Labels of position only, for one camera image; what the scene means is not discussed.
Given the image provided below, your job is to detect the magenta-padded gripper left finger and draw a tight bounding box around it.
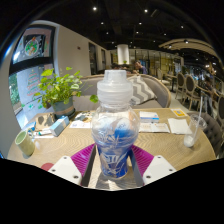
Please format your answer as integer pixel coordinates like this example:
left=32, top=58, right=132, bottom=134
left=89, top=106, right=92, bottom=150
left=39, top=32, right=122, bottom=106
left=48, top=143, right=98, bottom=188

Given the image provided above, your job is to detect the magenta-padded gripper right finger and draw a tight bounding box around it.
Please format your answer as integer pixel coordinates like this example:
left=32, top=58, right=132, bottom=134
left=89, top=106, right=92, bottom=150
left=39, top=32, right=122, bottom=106
left=128, top=144, right=178, bottom=187

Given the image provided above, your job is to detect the clear blue-labelled drink bottle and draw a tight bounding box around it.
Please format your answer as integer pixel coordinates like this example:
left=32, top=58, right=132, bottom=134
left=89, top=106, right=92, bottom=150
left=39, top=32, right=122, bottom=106
left=90, top=69, right=141, bottom=181

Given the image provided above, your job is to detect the white tube with green cap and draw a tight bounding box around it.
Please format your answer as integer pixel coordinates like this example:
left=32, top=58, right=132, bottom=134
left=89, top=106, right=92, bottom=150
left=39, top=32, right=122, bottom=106
left=34, top=129, right=53, bottom=137

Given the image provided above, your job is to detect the clear plastic cup with straw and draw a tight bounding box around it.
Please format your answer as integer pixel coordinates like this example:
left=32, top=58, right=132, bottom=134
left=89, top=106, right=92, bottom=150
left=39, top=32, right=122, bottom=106
left=183, top=95, right=208, bottom=149

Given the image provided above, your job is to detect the light blue carton box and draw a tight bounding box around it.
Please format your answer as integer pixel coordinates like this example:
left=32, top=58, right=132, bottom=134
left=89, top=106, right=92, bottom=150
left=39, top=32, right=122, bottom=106
left=49, top=115, right=70, bottom=138

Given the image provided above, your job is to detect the colourful printed leaflet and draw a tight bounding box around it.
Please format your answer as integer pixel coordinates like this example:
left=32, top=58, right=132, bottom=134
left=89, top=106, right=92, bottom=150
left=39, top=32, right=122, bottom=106
left=69, top=119, right=93, bottom=130

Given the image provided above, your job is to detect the white paper napkin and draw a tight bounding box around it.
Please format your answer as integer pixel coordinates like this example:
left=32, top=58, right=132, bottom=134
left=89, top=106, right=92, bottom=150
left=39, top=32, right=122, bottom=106
left=167, top=117, right=193, bottom=135

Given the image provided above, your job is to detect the pale green mug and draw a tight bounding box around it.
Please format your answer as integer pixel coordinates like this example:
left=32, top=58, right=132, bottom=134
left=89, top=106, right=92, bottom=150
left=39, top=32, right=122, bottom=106
left=14, top=128, right=37, bottom=158

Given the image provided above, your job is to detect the brown kraft paper card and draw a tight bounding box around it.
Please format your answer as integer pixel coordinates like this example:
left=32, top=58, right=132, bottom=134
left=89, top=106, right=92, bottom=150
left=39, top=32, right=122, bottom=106
left=34, top=112, right=56, bottom=132

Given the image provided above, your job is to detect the flat blue and white box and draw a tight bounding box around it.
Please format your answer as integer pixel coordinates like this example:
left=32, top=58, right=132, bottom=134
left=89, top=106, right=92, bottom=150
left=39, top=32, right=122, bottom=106
left=21, top=120, right=37, bottom=133

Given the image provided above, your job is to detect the small yellow card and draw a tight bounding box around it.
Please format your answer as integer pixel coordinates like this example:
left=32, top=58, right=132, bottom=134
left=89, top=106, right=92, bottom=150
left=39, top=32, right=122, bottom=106
left=170, top=108, right=188, bottom=118

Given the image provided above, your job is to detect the grey tufted armchair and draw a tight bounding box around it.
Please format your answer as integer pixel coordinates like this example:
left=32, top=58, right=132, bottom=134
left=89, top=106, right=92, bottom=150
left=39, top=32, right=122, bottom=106
left=186, top=111, right=223, bottom=158

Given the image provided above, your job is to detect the grey curved sofa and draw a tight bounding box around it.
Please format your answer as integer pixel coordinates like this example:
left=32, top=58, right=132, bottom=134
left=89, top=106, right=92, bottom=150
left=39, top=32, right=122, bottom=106
left=72, top=73, right=172, bottom=113

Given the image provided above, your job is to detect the grey chevron cushion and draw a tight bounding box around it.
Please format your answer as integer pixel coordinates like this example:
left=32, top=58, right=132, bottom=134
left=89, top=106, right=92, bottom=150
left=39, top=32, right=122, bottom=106
left=127, top=75, right=158, bottom=106

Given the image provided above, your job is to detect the green potted plant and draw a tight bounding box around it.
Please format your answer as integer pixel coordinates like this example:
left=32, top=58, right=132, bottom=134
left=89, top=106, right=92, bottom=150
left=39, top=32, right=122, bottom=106
left=33, top=66, right=99, bottom=119

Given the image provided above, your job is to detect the group of beige dining chairs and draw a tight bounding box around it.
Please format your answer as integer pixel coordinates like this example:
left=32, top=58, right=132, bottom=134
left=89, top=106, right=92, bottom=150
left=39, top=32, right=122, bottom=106
left=156, top=68, right=224, bottom=158

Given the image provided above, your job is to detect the person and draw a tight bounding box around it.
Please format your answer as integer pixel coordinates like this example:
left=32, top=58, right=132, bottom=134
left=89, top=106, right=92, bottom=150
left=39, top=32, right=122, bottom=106
left=132, top=60, right=148, bottom=75

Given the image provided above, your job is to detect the window with festive decals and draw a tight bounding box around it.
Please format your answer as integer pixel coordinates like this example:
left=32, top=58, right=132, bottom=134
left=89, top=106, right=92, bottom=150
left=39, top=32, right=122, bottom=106
left=8, top=24, right=56, bottom=116

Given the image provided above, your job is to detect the white round column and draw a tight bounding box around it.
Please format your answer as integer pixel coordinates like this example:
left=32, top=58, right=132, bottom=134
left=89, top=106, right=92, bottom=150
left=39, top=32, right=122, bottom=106
left=116, top=43, right=130, bottom=66

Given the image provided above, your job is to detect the group of ceiling spotlights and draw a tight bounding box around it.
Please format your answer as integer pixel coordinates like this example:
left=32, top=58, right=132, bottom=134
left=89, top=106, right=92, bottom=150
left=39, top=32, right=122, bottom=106
left=91, top=4, right=188, bottom=44

